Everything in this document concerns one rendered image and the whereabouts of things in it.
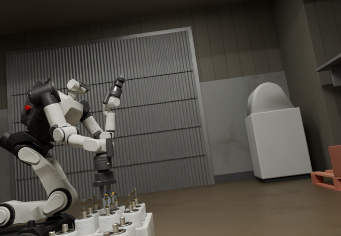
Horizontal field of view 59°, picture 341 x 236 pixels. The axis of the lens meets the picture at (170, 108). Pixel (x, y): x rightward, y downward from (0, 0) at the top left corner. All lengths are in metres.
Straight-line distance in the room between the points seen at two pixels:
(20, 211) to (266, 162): 2.93
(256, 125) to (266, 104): 0.31
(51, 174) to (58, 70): 3.43
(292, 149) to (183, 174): 1.63
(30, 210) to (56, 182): 0.22
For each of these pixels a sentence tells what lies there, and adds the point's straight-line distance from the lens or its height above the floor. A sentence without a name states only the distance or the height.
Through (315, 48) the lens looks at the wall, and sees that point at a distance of 4.25.
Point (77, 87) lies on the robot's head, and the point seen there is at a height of 1.00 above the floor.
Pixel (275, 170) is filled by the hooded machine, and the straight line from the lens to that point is 4.09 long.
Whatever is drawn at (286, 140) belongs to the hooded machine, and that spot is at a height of 0.50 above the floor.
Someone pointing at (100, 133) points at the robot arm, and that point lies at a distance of 2.15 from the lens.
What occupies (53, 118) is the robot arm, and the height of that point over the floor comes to 0.79.
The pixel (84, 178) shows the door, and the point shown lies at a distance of 4.92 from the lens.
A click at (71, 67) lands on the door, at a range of 5.20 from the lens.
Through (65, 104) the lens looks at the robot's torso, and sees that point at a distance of 1.91.
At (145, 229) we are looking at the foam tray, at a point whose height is 0.17.
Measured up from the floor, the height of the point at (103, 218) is 0.24.
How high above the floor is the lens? 0.49
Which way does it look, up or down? 9 degrees up
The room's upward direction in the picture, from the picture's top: 8 degrees counter-clockwise
